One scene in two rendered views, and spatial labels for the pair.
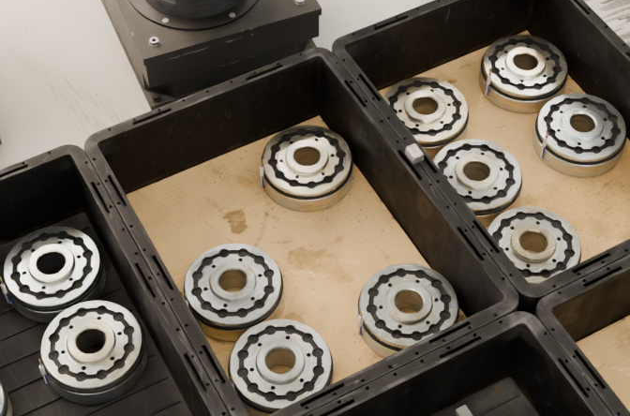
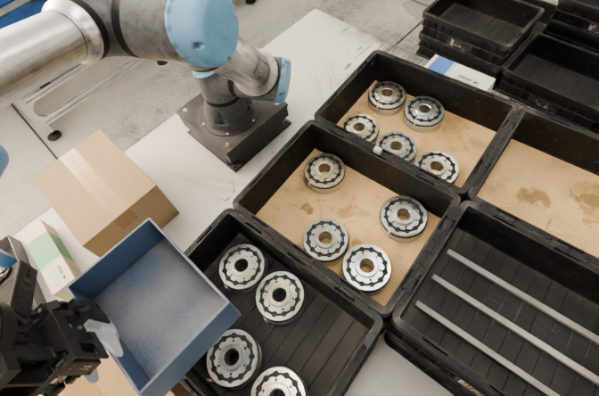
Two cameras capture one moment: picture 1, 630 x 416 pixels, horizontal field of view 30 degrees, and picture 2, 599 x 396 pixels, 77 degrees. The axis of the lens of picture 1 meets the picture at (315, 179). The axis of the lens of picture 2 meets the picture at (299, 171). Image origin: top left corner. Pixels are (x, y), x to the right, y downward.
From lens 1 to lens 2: 0.47 m
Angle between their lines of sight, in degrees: 9
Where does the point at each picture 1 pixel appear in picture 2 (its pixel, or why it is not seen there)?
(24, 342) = (245, 306)
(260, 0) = (261, 110)
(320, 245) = (348, 203)
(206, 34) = (247, 132)
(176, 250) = (289, 233)
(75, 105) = (202, 183)
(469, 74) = (364, 106)
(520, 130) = (397, 121)
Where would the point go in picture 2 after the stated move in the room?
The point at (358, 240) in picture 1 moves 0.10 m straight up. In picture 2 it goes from (362, 194) to (363, 172)
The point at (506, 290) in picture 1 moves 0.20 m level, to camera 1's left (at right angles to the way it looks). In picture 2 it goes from (452, 194) to (366, 234)
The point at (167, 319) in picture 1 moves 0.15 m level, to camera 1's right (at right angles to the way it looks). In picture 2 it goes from (316, 273) to (385, 241)
